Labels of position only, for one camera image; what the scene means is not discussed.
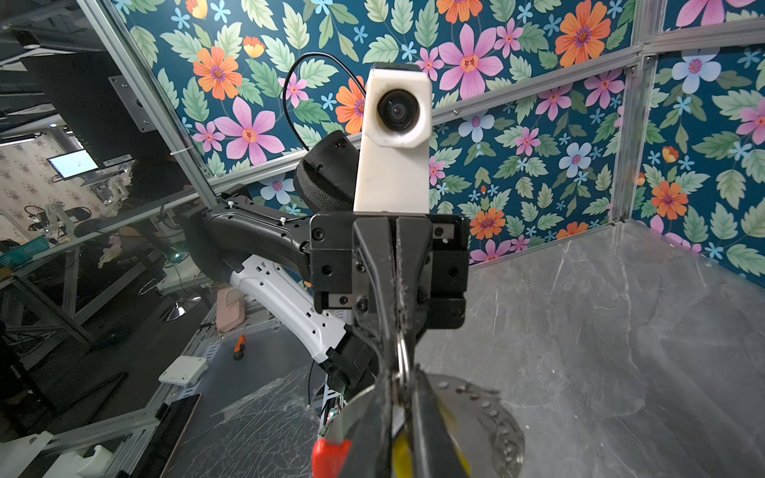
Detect aluminium frame post back left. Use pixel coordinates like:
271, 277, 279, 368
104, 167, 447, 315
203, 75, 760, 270
610, 1, 667, 223

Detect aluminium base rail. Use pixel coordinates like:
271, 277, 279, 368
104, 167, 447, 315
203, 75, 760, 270
35, 321, 372, 478

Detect black left camera cable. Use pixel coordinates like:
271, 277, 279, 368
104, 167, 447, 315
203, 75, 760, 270
282, 52, 369, 153

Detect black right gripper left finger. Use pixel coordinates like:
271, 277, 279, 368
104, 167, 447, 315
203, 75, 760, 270
339, 372, 396, 477

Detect large keyring with red grip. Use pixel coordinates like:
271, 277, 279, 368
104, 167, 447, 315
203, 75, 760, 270
311, 358, 525, 477

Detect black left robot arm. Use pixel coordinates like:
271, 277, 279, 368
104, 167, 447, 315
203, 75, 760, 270
181, 131, 470, 398

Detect aluminium left diagonal bar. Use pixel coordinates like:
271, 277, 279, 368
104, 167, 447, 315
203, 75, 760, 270
78, 0, 217, 207

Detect small desktop monitor screen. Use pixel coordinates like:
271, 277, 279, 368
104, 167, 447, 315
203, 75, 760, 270
47, 149, 100, 180

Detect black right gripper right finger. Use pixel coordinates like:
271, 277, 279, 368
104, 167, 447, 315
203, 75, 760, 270
408, 368, 468, 477

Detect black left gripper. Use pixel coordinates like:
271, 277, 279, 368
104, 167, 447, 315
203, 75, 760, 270
310, 212, 469, 382

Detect white flat box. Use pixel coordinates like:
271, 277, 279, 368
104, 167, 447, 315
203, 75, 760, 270
159, 356, 208, 388

